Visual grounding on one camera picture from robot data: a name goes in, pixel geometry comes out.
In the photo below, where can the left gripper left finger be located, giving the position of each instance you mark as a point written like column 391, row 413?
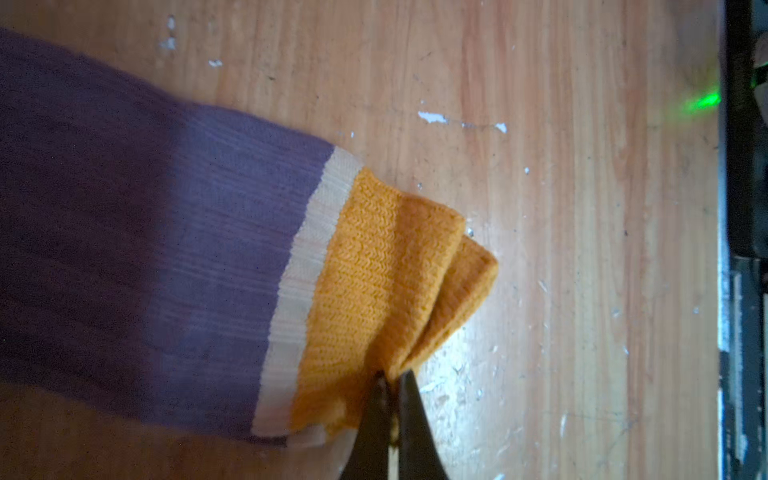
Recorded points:
column 369, row 457

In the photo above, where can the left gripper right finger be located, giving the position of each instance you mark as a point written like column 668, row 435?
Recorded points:
column 417, row 454

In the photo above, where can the purple sock with yellow cuff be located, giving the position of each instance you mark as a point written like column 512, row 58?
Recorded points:
column 201, row 268

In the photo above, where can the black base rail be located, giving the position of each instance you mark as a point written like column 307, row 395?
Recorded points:
column 742, row 240

